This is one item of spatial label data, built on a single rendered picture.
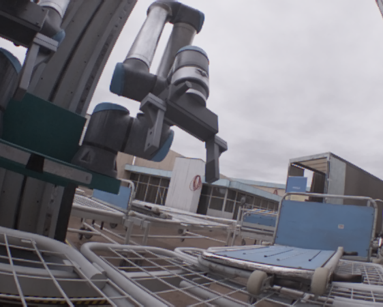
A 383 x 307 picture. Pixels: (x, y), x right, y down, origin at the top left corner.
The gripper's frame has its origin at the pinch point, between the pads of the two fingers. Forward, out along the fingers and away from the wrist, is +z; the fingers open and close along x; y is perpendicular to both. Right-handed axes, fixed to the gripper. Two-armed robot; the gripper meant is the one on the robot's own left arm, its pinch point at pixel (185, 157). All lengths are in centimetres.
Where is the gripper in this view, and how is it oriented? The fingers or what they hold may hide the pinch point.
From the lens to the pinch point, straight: 40.2
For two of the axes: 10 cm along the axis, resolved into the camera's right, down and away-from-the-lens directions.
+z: -0.4, 8.1, -5.9
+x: 7.5, 4.1, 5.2
